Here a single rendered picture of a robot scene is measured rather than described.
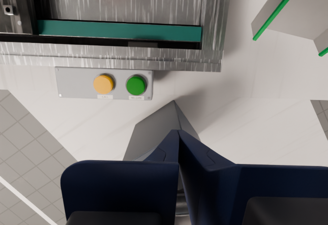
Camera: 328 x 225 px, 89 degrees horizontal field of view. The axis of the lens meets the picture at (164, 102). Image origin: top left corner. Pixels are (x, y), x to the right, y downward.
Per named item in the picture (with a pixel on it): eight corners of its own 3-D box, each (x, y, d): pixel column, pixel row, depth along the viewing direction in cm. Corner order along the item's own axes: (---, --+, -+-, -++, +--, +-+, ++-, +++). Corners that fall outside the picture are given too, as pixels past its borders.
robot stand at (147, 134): (161, 157, 54) (161, 215, 34) (134, 124, 50) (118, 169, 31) (198, 134, 52) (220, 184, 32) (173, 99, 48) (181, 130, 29)
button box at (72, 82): (153, 94, 44) (152, 101, 38) (71, 92, 43) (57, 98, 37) (153, 67, 42) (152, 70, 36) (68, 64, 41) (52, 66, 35)
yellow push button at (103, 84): (114, 92, 38) (112, 94, 36) (97, 92, 38) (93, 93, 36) (113, 74, 37) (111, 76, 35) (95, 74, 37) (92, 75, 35)
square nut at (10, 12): (17, 15, 32) (13, 14, 31) (9, 15, 31) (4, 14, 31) (15, 6, 31) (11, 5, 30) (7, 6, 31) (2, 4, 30)
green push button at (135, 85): (145, 93, 38) (144, 95, 36) (128, 92, 38) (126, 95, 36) (145, 75, 37) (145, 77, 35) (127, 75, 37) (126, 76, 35)
